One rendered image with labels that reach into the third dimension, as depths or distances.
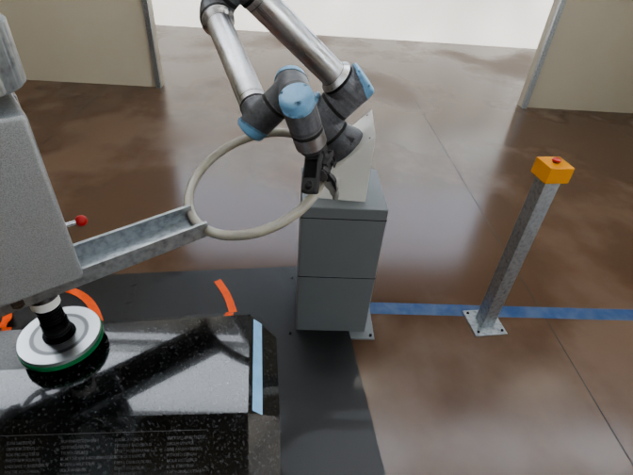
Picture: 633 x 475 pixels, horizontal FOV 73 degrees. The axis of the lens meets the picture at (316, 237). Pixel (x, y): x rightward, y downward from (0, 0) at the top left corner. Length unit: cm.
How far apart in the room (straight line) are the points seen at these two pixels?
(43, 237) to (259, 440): 73
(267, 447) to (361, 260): 112
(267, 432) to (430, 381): 131
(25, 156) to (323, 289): 159
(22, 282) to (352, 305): 163
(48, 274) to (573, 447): 226
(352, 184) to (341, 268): 45
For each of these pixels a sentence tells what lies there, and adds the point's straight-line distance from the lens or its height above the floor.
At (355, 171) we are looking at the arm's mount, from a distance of 192.
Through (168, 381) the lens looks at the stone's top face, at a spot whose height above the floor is 85.
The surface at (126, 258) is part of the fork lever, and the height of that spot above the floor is 113.
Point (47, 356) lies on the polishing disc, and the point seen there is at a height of 91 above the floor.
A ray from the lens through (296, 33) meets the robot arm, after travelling 173.
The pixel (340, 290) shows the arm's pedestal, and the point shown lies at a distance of 226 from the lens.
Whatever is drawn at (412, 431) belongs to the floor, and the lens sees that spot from 224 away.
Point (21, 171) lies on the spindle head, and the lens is 103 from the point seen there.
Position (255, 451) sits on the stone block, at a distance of 127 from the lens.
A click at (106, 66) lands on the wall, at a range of 633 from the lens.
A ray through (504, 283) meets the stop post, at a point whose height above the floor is 37.
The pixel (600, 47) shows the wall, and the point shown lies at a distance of 685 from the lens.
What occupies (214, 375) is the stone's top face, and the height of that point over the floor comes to 85.
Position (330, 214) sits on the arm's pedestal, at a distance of 195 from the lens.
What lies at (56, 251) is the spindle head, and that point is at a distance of 113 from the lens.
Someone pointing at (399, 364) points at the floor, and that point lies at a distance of 244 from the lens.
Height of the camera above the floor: 190
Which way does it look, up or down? 37 degrees down
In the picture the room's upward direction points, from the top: 5 degrees clockwise
